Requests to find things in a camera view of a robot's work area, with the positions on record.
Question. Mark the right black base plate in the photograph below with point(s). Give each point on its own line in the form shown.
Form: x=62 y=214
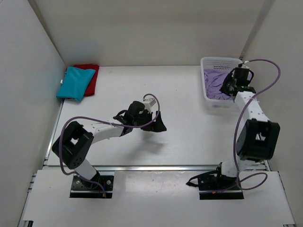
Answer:
x=213 y=185

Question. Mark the lavender t shirt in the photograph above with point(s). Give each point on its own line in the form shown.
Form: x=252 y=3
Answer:
x=213 y=82

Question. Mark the red t shirt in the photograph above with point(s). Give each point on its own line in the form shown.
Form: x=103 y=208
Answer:
x=90 y=91

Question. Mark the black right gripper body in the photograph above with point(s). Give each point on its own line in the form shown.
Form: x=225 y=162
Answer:
x=228 y=83

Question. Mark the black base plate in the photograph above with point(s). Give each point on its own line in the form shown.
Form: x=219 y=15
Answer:
x=213 y=185
x=84 y=190

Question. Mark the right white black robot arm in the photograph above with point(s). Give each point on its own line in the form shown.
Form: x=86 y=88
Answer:
x=257 y=140

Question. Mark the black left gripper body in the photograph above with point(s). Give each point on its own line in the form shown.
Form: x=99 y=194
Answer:
x=145 y=117

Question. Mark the aluminium frame rail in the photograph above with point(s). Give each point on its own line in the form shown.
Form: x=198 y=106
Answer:
x=158 y=168

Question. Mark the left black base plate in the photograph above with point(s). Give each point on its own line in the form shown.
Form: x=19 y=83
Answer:
x=84 y=190

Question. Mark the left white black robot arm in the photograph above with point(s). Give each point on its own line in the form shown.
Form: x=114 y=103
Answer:
x=77 y=139

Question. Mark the white plastic laundry basket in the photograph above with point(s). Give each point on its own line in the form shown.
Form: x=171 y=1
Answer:
x=218 y=63

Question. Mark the teal t shirt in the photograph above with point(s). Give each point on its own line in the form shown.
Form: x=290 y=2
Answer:
x=75 y=83

